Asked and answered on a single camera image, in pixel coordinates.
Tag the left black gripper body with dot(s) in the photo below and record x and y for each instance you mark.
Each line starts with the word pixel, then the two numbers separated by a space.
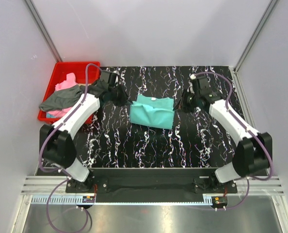
pixel 118 95

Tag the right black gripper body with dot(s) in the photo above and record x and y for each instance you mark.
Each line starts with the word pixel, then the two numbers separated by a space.
pixel 189 101

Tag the teal t shirt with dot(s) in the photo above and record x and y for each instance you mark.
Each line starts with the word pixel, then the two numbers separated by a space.
pixel 152 112

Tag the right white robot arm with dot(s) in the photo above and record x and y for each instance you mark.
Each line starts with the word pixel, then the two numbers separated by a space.
pixel 253 151

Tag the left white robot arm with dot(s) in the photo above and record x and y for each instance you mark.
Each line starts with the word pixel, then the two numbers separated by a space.
pixel 56 140

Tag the pink t shirt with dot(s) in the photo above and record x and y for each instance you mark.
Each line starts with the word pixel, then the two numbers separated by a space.
pixel 68 83

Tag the grey t shirt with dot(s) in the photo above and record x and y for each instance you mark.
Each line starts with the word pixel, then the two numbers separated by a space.
pixel 63 99

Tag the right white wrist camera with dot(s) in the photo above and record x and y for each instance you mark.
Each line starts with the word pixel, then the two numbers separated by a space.
pixel 199 85

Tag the left aluminium corner post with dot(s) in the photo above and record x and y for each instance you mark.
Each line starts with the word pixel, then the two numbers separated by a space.
pixel 42 29

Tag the aluminium corner post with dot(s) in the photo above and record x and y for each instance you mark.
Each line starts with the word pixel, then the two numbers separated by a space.
pixel 42 29
pixel 260 26

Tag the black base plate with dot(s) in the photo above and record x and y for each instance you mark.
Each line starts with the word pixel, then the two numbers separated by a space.
pixel 149 185

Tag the white slotted cable duct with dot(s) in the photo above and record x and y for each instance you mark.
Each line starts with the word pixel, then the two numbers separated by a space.
pixel 61 200

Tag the right aluminium corner post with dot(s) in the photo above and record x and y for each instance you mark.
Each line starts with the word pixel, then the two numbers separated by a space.
pixel 260 26

